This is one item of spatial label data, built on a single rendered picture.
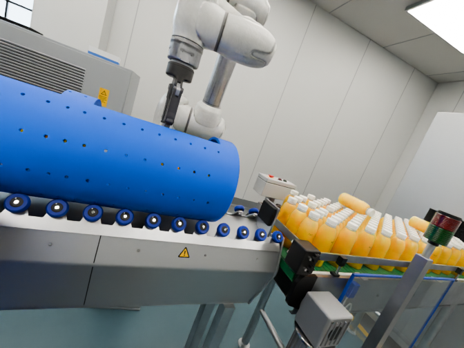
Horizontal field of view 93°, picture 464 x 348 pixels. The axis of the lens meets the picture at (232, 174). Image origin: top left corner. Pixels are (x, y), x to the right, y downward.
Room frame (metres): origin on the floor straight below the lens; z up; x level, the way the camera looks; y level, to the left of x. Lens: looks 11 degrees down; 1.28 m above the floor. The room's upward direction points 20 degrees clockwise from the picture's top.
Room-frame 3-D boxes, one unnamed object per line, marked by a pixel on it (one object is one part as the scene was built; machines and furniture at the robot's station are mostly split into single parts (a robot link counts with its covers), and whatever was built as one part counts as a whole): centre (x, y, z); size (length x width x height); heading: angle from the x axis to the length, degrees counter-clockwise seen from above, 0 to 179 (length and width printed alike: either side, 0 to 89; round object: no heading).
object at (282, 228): (0.90, -0.26, 0.96); 0.40 x 0.01 x 0.03; 26
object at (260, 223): (0.87, -0.19, 0.99); 0.10 x 0.02 x 0.12; 26
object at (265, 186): (1.22, -0.25, 1.05); 0.20 x 0.10 x 0.10; 116
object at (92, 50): (2.10, 1.45, 1.48); 0.24 x 0.12 x 0.08; 117
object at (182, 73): (0.66, 0.24, 1.35); 0.08 x 0.07 x 0.09; 26
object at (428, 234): (0.71, -0.69, 1.18); 0.06 x 0.06 x 0.05
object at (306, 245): (0.71, -0.32, 0.95); 0.10 x 0.07 x 0.10; 26
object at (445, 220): (0.71, -0.69, 1.23); 0.06 x 0.06 x 0.04
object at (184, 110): (1.28, 0.44, 1.25); 0.18 x 0.16 x 0.22; 105
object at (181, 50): (0.66, 0.24, 1.42); 0.09 x 0.09 x 0.06
